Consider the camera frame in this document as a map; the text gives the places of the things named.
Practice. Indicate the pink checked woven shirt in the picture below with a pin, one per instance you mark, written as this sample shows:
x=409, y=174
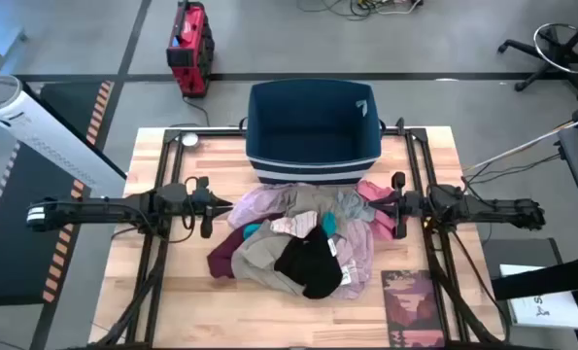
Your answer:
x=361, y=248

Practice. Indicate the maroon garment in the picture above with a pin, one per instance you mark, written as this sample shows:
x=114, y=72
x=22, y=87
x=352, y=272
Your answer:
x=223, y=260

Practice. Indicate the pale lilac pink shirt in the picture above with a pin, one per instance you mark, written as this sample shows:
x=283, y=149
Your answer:
x=257, y=204

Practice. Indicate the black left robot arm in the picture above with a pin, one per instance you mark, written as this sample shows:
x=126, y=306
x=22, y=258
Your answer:
x=99, y=211

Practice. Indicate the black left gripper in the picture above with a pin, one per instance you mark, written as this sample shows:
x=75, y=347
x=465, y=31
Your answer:
x=206, y=204

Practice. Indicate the cream striped cloth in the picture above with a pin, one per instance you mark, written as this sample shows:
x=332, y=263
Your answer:
x=295, y=224

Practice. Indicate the navy white striped fabric basket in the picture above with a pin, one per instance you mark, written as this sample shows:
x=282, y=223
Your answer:
x=313, y=116

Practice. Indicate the black metal rig frame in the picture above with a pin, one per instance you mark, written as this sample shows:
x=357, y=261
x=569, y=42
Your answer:
x=211, y=132

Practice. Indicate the bright pink garment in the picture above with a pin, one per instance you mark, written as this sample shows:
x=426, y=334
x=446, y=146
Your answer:
x=373, y=190

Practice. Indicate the black mat orange striped edge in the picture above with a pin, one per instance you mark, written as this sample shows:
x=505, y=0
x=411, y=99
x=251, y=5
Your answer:
x=70, y=104
x=16, y=262

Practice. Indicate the black diagonal bar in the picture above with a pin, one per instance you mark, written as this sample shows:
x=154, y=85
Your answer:
x=546, y=279

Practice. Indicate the grey blue cloth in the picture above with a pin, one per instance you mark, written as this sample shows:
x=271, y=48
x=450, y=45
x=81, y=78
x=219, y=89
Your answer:
x=359, y=206

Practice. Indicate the thin pale pole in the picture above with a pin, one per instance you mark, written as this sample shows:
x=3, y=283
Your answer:
x=526, y=143

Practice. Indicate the red tool case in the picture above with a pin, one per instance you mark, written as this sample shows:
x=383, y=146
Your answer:
x=191, y=44

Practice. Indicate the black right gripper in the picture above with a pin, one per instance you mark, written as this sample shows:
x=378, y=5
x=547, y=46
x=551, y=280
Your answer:
x=407, y=204

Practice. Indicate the sunset landscape picture card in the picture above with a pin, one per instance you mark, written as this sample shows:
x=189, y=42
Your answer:
x=410, y=306

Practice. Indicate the black garment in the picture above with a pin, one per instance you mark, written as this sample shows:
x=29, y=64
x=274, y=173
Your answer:
x=308, y=265

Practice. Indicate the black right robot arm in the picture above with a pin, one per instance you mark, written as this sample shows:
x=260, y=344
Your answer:
x=502, y=211

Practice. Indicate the white paper booklet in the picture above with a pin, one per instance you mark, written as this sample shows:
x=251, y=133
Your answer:
x=546, y=311

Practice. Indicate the black office chair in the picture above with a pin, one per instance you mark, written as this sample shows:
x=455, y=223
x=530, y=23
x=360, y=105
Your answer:
x=560, y=53

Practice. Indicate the grey brown garment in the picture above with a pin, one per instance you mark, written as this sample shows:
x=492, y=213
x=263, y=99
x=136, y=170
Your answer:
x=313, y=199

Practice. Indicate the white tower air purifier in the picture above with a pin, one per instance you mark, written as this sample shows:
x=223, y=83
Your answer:
x=41, y=131

